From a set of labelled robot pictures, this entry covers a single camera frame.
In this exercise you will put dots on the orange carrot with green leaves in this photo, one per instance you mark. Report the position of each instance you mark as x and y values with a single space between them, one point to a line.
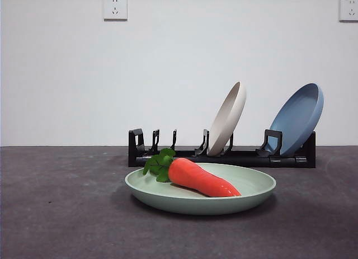
195 178

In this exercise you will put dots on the pale green plate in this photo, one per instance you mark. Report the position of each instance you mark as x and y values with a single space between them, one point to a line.
195 206

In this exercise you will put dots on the beige plate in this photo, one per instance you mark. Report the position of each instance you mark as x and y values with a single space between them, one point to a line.
226 122

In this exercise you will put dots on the black plate rack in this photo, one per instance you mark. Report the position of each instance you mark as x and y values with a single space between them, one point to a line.
246 158

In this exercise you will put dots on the blue plate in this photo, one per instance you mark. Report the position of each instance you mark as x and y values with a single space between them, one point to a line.
296 116

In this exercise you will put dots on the white wall socket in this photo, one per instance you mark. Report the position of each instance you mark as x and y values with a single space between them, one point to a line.
349 8
115 7

